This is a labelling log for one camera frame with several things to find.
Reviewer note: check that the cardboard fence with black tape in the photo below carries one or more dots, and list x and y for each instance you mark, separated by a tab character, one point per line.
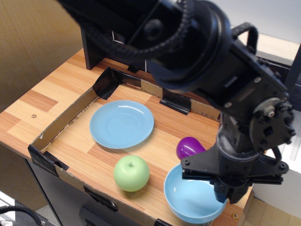
76	173

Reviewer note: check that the white ribbed side unit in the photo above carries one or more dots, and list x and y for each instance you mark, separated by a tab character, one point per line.
287	196

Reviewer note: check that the light blue bowl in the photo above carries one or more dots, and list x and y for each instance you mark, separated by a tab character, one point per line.
192	201

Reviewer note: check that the light blue plate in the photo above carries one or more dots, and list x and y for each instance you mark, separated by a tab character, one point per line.
121	124

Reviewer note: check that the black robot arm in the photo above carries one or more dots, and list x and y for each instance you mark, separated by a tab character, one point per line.
189	46

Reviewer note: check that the green toy apple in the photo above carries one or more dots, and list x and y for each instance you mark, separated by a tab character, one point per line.
131	173

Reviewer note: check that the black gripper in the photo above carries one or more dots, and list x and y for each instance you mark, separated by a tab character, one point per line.
232	173

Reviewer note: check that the purple toy eggplant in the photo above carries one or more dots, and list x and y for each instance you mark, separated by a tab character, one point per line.
188	146

